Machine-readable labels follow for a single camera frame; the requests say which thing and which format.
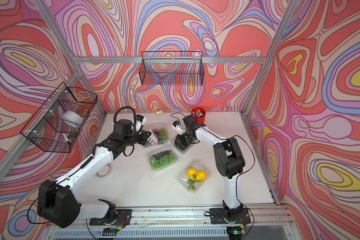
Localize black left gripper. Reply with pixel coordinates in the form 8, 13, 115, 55
123, 129, 152, 148

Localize white sticker sheet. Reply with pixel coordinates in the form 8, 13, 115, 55
147, 129, 158, 147

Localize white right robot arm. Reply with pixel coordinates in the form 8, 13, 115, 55
172, 115, 246, 223

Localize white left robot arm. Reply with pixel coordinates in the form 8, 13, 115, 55
37, 115, 151, 228

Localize clamshell with yellow fruit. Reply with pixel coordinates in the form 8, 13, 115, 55
177, 159, 211, 195

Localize small clamshell dark grapes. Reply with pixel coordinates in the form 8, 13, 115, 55
171, 135, 194, 154

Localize large clamshell red green grapes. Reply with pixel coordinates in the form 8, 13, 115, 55
143, 123, 169, 148

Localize clamshell green and dark grapes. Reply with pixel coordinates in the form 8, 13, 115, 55
147, 145, 178, 172

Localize red plastic cup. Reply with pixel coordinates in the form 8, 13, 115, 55
191, 107, 206, 124

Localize clear tape roll on table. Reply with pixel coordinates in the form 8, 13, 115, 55
96, 164, 113, 179

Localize white tape roll in basket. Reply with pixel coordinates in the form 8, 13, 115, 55
60, 111, 83, 128

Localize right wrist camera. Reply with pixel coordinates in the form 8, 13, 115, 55
172, 120, 184, 135

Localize back wire basket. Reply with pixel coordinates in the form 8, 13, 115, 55
139, 51, 205, 87

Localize wire basket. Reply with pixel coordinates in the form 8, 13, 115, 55
20, 83, 98, 153
139, 51, 205, 87

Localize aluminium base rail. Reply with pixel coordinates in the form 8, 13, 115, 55
43, 205, 299, 240

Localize left wire basket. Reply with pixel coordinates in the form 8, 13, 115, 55
20, 83, 98, 153

